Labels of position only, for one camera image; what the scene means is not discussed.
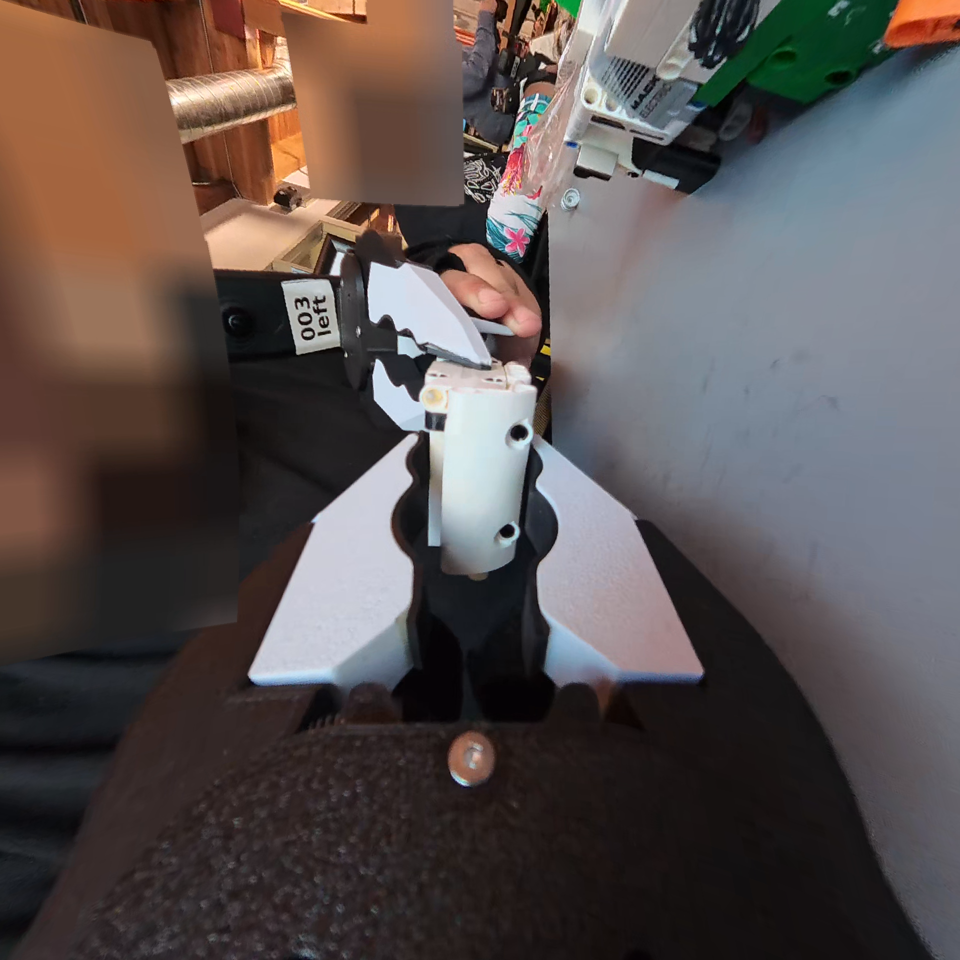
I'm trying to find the white lego subassembly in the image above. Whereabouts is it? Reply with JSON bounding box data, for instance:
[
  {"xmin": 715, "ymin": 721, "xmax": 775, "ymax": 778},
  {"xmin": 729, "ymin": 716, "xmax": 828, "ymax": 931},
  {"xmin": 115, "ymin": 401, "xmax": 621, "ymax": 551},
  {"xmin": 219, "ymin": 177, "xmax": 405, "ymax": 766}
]
[{"xmin": 420, "ymin": 358, "xmax": 541, "ymax": 580}]

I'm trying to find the lego truck model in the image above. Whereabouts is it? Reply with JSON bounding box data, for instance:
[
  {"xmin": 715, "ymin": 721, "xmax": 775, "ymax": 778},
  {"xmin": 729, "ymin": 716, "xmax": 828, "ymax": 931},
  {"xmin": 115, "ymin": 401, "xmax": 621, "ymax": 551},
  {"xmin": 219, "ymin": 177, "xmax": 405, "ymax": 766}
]
[{"xmin": 562, "ymin": 0, "xmax": 960, "ymax": 198}]

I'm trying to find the person's left hand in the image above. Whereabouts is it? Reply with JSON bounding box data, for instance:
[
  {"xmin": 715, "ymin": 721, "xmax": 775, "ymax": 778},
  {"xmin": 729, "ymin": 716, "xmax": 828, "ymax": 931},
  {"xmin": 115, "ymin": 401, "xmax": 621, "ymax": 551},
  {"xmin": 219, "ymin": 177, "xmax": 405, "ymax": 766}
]
[{"xmin": 435, "ymin": 242, "xmax": 544, "ymax": 340}]

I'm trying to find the silver air duct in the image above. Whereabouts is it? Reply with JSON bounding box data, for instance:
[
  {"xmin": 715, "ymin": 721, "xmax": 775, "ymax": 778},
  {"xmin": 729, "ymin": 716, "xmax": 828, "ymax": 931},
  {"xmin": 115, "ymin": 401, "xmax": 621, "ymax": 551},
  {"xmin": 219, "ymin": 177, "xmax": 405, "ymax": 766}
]
[{"xmin": 166, "ymin": 61, "xmax": 300, "ymax": 145}]

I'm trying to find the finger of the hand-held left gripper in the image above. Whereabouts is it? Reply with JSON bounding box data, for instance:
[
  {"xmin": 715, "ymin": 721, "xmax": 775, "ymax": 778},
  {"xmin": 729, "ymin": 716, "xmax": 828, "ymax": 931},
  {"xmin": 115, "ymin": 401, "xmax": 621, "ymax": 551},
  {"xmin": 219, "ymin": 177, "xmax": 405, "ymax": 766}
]
[
  {"xmin": 371, "ymin": 333, "xmax": 435, "ymax": 434},
  {"xmin": 369, "ymin": 258, "xmax": 494, "ymax": 370}
]

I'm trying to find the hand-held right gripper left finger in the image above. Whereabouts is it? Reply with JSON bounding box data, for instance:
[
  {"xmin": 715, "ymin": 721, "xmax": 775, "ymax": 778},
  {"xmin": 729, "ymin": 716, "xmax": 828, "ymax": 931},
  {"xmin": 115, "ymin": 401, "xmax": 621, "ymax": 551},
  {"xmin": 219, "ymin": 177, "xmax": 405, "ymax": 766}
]
[{"xmin": 246, "ymin": 432, "xmax": 430, "ymax": 690}]

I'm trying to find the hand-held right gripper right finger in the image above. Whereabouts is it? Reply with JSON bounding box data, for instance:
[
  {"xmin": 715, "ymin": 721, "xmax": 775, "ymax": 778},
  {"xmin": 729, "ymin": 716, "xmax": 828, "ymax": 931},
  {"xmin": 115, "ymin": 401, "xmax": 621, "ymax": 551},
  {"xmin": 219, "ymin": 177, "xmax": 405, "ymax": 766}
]
[{"xmin": 531, "ymin": 437, "xmax": 707, "ymax": 687}]

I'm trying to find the clear plastic bag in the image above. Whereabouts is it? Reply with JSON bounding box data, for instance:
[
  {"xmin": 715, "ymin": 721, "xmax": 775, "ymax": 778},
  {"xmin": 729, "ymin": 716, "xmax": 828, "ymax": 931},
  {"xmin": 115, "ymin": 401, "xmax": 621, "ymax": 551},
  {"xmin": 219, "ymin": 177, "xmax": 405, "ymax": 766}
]
[{"xmin": 534, "ymin": 11, "xmax": 605, "ymax": 200}]

